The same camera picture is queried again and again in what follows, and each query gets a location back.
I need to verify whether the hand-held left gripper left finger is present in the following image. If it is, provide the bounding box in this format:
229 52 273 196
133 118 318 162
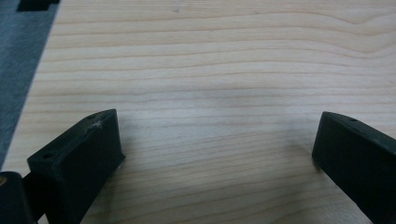
26 108 127 224

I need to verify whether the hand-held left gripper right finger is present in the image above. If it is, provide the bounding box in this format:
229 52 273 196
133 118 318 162
311 111 396 224

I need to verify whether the dark object on floor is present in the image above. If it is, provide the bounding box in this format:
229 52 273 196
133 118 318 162
16 0 61 13

